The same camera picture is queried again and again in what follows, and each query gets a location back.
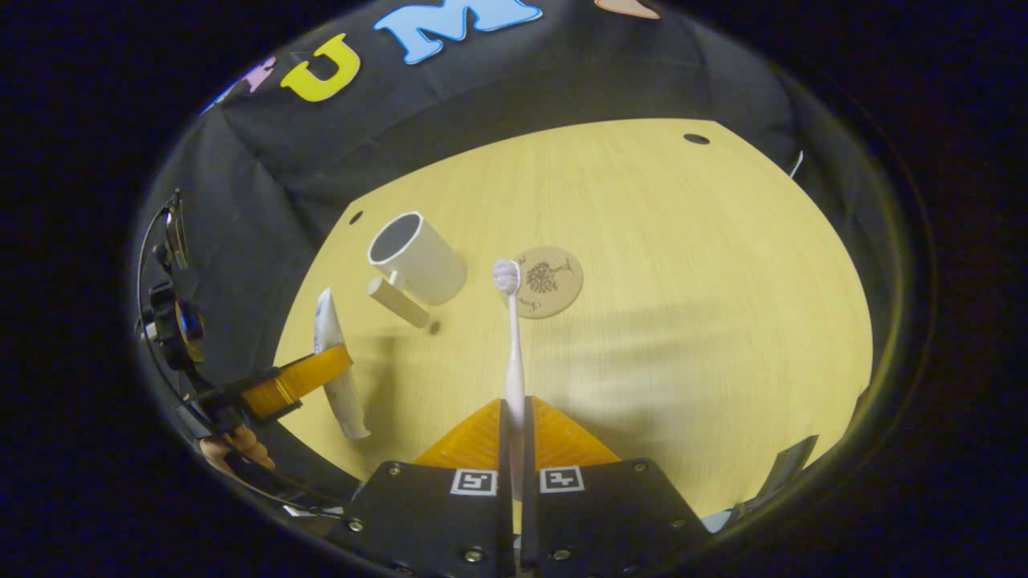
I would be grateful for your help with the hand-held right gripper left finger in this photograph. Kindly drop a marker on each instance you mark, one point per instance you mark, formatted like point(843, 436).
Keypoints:
point(434, 522)

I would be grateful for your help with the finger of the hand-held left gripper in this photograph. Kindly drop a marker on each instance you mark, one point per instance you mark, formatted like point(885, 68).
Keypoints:
point(297, 381)

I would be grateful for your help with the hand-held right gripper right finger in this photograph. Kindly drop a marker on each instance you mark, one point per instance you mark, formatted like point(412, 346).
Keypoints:
point(602, 522)

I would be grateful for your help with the white toothpaste tube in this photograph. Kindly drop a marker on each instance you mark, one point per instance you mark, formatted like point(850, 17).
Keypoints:
point(347, 401)

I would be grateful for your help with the white toothbrush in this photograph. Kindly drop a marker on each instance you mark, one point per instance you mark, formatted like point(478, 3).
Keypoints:
point(515, 377)

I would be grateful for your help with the round wooden coaster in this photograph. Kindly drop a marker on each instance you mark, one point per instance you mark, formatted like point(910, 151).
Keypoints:
point(554, 281)

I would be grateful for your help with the light wooden desktop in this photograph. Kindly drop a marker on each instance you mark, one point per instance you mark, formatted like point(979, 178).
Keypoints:
point(683, 281)

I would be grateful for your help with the dark flat object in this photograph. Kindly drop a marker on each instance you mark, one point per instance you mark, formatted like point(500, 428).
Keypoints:
point(787, 470)

